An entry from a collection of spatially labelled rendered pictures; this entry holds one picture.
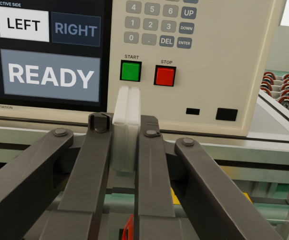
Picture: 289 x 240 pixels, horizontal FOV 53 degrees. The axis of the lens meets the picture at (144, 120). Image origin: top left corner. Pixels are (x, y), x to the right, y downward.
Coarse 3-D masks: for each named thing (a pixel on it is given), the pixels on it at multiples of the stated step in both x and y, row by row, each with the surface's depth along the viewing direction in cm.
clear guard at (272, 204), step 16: (128, 176) 34; (112, 192) 31; (128, 192) 31; (256, 192) 33; (272, 192) 33; (288, 192) 34; (112, 208) 28; (128, 208) 29; (176, 208) 29; (272, 208) 31; (288, 208) 31; (112, 224) 26; (128, 224) 26; (272, 224) 28; (288, 224) 29
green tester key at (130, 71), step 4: (124, 64) 31; (128, 64) 31; (132, 64) 31; (136, 64) 31; (124, 68) 31; (128, 68) 31; (132, 68) 31; (136, 68) 31; (124, 72) 31; (128, 72) 31; (132, 72) 31; (136, 72) 31; (124, 76) 31; (128, 76) 31; (132, 76) 31; (136, 76) 31; (136, 80) 32
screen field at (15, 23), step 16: (0, 16) 29; (16, 16) 29; (32, 16) 29; (48, 16) 29; (64, 16) 29; (80, 16) 29; (0, 32) 30; (16, 32) 30; (32, 32) 30; (48, 32) 30; (64, 32) 30; (80, 32) 30; (96, 32) 30
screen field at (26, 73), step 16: (16, 64) 31; (32, 64) 31; (48, 64) 31; (64, 64) 31; (80, 64) 31; (96, 64) 31; (16, 80) 32; (32, 80) 32; (48, 80) 32; (64, 80) 32; (80, 80) 32; (96, 80) 32; (48, 96) 33; (64, 96) 33; (80, 96) 33; (96, 96) 33
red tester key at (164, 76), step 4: (160, 68) 31; (164, 68) 31; (168, 68) 32; (160, 72) 31; (164, 72) 31; (168, 72) 31; (172, 72) 31; (156, 76) 32; (160, 76) 31; (164, 76) 31; (168, 76) 31; (172, 76) 31; (156, 80) 32; (160, 80) 32; (164, 80) 32; (168, 80) 32; (172, 80) 32; (160, 84) 32; (164, 84) 32; (168, 84) 32; (172, 84) 32
